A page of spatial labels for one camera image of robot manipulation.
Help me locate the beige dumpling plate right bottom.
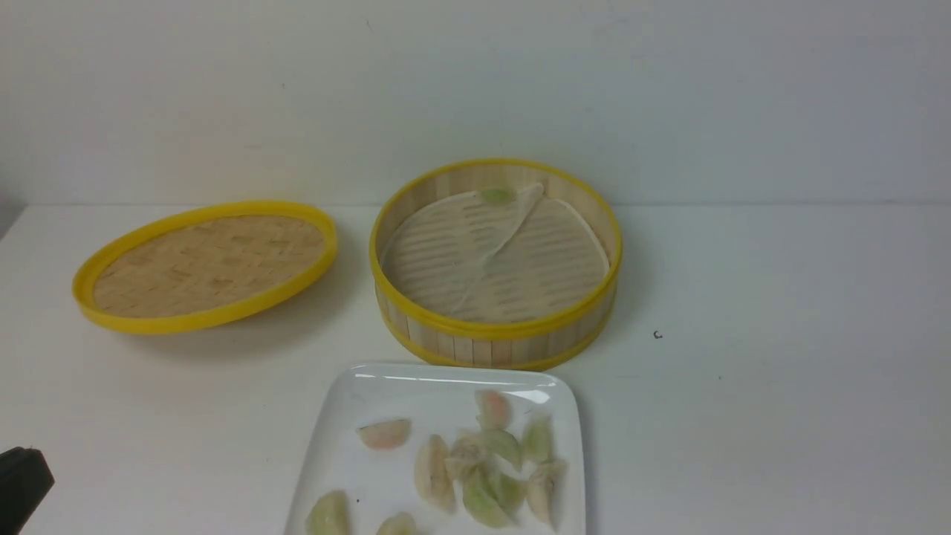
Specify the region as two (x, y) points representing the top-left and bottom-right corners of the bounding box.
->
(525, 459), (568, 531)

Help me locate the green dumpling beside beige one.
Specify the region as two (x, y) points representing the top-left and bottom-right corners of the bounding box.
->
(488, 472), (526, 517)

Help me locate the green dumpling in steamer back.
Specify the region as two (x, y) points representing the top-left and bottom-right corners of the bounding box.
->
(479, 187), (519, 207)

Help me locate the yellow rimmed bamboo steamer lid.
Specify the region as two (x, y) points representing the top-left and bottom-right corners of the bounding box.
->
(72, 201), (339, 335)

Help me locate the beige dumpling plate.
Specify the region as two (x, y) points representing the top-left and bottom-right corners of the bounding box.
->
(525, 459), (568, 531)
(444, 429), (490, 481)
(414, 434), (456, 514)

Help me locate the pink dumpling on plate left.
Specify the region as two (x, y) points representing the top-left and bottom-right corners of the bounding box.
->
(356, 418), (413, 450)

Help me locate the pink dumpling on plate top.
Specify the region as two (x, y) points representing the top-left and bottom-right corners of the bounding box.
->
(475, 389), (512, 431)

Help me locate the black object at left edge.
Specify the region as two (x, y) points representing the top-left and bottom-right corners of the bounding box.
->
(1, 447), (55, 534)

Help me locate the yellow rimmed bamboo steamer basket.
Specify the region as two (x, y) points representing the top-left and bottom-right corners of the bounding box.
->
(369, 158), (623, 370)

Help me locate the green dumpling plate bottom left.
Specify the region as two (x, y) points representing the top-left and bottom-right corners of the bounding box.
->
(305, 490), (352, 535)

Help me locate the pale green dumpling plate right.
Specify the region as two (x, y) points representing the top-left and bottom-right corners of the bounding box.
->
(521, 412), (554, 464)

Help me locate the pink dumpling on plate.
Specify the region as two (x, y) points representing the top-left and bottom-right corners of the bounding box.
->
(356, 418), (413, 450)
(475, 389), (512, 431)

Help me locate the white steamer liner paper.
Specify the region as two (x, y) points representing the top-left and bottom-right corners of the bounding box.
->
(380, 183), (609, 324)

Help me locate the green dumpling plate centre bottom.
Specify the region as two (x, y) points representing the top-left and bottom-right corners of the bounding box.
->
(462, 467), (514, 530)

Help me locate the pale dumpling plate bottom edge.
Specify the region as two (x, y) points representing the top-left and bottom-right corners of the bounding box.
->
(376, 511), (418, 535)

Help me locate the white square plate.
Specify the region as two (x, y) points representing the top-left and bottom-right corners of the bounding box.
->
(283, 363), (590, 534)

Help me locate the beige dumpling plate centre left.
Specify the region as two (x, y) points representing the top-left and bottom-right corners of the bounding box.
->
(414, 434), (456, 514)

